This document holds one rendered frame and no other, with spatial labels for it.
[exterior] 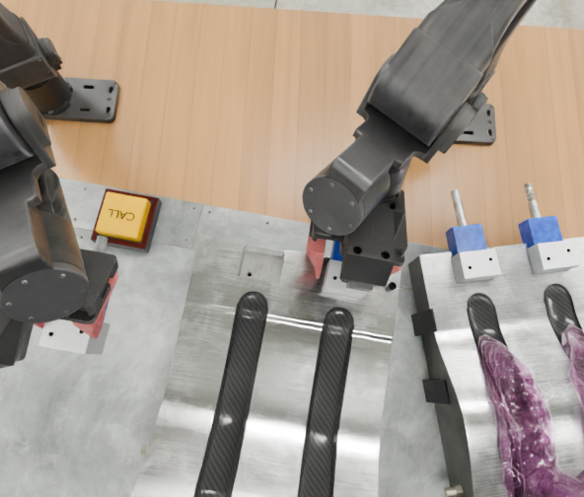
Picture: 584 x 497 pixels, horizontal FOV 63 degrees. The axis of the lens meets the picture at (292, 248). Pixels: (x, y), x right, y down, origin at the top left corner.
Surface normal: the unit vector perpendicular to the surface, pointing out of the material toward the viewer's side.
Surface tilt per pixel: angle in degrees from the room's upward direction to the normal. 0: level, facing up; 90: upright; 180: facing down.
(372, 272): 60
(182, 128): 0
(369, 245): 30
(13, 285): 67
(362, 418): 1
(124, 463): 0
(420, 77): 26
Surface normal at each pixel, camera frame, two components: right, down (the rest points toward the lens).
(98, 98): 0.04, -0.25
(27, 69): 0.45, 0.88
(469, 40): -0.23, 0.09
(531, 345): -0.01, -0.65
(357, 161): 0.32, -0.56
